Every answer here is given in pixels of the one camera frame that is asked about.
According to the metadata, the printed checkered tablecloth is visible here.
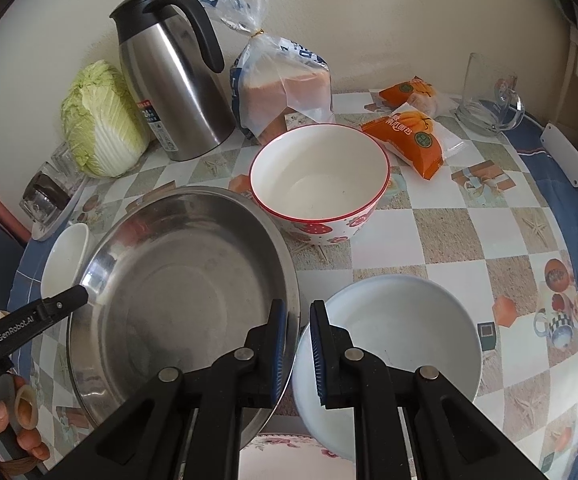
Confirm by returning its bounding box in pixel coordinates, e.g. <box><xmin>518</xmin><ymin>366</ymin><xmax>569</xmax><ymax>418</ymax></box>
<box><xmin>9</xmin><ymin>90</ymin><xmax>578</xmax><ymax>480</ymax></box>

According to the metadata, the large white bowl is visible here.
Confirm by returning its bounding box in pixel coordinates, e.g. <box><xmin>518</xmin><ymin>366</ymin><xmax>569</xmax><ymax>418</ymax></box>
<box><xmin>291</xmin><ymin>275</ymin><xmax>484</xmax><ymax>461</ymax></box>

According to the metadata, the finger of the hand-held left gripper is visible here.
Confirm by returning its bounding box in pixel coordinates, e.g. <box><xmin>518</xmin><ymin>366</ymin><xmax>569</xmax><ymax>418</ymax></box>
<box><xmin>39</xmin><ymin>285</ymin><xmax>91</xmax><ymax>322</ymax></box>

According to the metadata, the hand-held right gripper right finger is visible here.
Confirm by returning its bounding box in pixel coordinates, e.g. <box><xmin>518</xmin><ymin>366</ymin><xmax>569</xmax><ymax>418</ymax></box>
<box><xmin>309</xmin><ymin>300</ymin><xmax>542</xmax><ymax>480</ymax></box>

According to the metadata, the red-rimmed strawberry print bowl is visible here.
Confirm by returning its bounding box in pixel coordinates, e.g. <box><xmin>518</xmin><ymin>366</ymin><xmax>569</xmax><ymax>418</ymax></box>
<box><xmin>249</xmin><ymin>123</ymin><xmax>391</xmax><ymax>246</ymax></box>

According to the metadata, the bagged sliced bread loaf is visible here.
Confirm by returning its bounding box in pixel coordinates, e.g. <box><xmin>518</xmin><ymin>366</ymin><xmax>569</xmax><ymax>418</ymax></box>
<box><xmin>196</xmin><ymin>0</ymin><xmax>334</xmax><ymax>146</ymax></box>

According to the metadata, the stainless steel thermos jug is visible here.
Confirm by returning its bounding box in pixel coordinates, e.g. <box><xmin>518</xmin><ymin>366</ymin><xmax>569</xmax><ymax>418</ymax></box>
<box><xmin>109</xmin><ymin>0</ymin><xmax>237</xmax><ymax>162</ymax></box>

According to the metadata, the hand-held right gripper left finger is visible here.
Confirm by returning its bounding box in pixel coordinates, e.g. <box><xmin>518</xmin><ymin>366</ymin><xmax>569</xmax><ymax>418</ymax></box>
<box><xmin>39</xmin><ymin>299</ymin><xmax>288</xmax><ymax>480</ymax></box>

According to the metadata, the glass coffee pot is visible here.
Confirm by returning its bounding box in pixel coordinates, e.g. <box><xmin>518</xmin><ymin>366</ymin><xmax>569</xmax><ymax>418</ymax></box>
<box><xmin>19</xmin><ymin>170</ymin><xmax>77</xmax><ymax>226</ymax></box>

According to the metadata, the pink floral plate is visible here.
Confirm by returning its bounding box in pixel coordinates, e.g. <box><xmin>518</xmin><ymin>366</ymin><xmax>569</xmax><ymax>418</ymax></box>
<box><xmin>241</xmin><ymin>432</ymin><xmax>342</xmax><ymax>480</ymax></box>

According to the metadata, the clear glass tumbler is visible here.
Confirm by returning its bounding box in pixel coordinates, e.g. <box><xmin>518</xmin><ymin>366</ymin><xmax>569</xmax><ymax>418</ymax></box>
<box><xmin>49</xmin><ymin>142</ymin><xmax>88</xmax><ymax>187</ymax></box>

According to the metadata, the stainless steel basin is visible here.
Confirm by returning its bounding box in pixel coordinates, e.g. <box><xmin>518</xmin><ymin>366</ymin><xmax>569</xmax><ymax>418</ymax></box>
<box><xmin>66</xmin><ymin>186</ymin><xmax>302</xmax><ymax>448</ymax></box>

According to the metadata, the white floral tray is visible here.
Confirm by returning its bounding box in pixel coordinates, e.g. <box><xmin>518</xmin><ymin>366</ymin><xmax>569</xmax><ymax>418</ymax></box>
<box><xmin>29</xmin><ymin>180</ymin><xmax>90</xmax><ymax>242</ymax></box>

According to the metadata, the person's left hand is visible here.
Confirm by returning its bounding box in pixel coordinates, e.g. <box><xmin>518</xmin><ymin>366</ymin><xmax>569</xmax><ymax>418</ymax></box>
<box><xmin>0</xmin><ymin>376</ymin><xmax>52</xmax><ymax>463</ymax></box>

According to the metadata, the napa cabbage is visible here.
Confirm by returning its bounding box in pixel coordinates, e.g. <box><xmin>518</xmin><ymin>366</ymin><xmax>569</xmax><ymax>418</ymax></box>
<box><xmin>60</xmin><ymin>59</ymin><xmax>150</xmax><ymax>178</ymax></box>

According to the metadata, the small white bowl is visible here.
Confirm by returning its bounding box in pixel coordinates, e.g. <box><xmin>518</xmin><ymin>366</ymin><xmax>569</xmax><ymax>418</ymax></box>
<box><xmin>40</xmin><ymin>223</ymin><xmax>97</xmax><ymax>301</ymax></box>

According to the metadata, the clear glass mug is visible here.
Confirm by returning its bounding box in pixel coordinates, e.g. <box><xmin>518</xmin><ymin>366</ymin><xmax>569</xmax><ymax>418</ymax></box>
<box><xmin>455</xmin><ymin>52</ymin><xmax>526</xmax><ymax>136</ymax></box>

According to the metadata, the white metal bracket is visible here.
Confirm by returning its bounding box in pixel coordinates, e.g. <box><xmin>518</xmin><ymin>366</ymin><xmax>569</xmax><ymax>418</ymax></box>
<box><xmin>540</xmin><ymin>122</ymin><xmax>578</xmax><ymax>188</ymax></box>

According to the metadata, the orange snack packet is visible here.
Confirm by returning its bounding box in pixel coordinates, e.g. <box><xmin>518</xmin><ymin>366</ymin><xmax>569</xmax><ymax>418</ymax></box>
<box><xmin>369</xmin><ymin>76</ymin><xmax>457</xmax><ymax>117</ymax></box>
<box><xmin>360</xmin><ymin>105</ymin><xmax>467</xmax><ymax>181</ymax></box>

